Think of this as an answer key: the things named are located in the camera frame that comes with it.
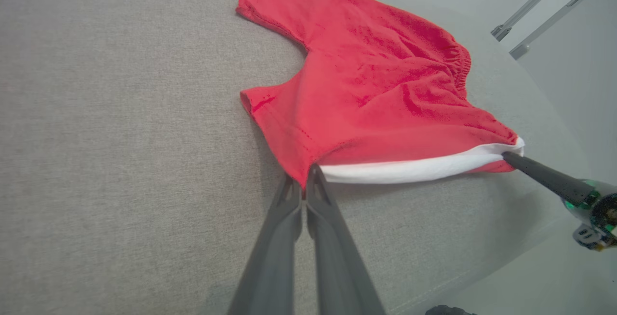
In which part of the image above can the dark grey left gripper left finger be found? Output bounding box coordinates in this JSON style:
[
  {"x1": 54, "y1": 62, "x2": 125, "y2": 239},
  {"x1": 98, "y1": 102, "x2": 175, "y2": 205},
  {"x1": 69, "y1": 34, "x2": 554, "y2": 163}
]
[{"x1": 227, "y1": 175, "x2": 304, "y2": 315}]

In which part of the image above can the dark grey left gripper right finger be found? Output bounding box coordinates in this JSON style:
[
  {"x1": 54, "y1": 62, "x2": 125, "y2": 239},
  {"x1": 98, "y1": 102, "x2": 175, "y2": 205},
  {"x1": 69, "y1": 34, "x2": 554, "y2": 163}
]
[{"x1": 306, "y1": 164, "x2": 387, "y2": 315}]

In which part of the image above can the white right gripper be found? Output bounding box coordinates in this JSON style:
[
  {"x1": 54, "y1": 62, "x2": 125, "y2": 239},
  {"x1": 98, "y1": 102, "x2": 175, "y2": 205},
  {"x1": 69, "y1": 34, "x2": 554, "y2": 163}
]
[{"x1": 502, "y1": 151, "x2": 617, "y2": 252}]

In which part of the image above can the red shirt with white trim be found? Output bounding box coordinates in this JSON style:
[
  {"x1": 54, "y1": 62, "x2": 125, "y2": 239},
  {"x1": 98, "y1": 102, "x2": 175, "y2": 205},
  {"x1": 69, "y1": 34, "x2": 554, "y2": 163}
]
[{"x1": 235, "y1": 0, "x2": 526, "y2": 189}]

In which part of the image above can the grey metal partition post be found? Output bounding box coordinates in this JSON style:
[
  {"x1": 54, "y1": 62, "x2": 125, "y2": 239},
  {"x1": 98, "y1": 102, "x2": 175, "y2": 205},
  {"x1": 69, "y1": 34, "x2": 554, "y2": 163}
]
[{"x1": 490, "y1": 0, "x2": 617, "y2": 61}]

